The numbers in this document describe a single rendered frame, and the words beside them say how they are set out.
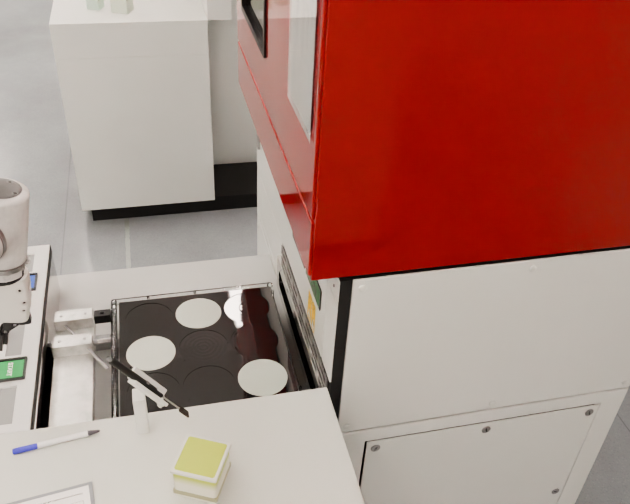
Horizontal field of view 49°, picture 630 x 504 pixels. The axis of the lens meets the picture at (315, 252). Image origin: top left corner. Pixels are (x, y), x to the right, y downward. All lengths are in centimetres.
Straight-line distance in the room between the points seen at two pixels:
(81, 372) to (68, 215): 215
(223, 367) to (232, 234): 195
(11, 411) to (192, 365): 35
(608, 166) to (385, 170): 39
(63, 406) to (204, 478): 43
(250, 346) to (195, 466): 43
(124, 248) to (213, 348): 188
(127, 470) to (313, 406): 34
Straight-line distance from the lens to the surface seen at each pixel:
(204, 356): 149
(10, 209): 117
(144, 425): 126
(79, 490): 123
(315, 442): 125
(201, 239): 334
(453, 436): 158
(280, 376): 144
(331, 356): 128
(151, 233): 341
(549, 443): 175
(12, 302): 130
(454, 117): 106
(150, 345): 152
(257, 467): 122
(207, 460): 115
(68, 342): 155
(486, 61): 105
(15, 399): 139
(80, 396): 148
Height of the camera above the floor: 195
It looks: 37 degrees down
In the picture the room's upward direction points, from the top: 4 degrees clockwise
